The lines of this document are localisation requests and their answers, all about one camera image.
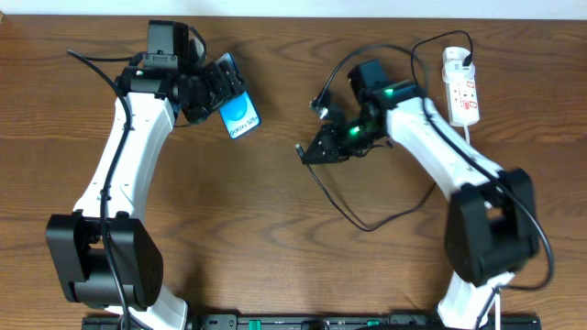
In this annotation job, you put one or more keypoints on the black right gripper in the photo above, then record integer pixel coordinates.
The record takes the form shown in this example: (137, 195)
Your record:
(334, 152)

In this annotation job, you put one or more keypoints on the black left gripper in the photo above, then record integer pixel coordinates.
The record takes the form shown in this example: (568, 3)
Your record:
(225, 84)

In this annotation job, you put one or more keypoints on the blue Galaxy smartphone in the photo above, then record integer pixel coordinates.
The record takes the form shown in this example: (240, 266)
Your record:
(239, 113)

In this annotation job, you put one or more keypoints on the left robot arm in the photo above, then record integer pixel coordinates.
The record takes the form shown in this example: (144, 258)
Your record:
(102, 252)

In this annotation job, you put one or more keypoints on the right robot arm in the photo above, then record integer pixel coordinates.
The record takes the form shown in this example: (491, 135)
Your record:
(491, 231)

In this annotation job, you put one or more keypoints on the white charger adapter plug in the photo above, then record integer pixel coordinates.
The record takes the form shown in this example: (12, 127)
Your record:
(457, 64)

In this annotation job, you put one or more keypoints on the white power strip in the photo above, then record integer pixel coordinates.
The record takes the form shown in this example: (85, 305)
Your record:
(462, 98)

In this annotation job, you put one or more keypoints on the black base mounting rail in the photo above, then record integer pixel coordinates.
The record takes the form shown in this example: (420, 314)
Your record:
(257, 322)

